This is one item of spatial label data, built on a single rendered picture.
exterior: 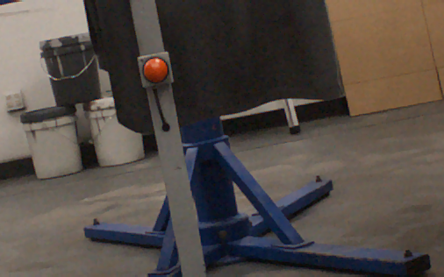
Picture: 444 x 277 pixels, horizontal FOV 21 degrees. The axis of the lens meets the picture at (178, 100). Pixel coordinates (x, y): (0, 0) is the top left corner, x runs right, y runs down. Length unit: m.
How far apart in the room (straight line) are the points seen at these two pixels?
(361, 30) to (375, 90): 0.36
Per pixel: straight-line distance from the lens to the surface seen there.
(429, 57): 6.91
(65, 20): 6.84
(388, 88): 6.83
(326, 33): 2.22
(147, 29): 1.91
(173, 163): 1.92
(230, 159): 3.47
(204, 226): 3.53
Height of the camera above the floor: 0.72
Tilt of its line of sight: 4 degrees down
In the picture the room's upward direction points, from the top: 11 degrees counter-clockwise
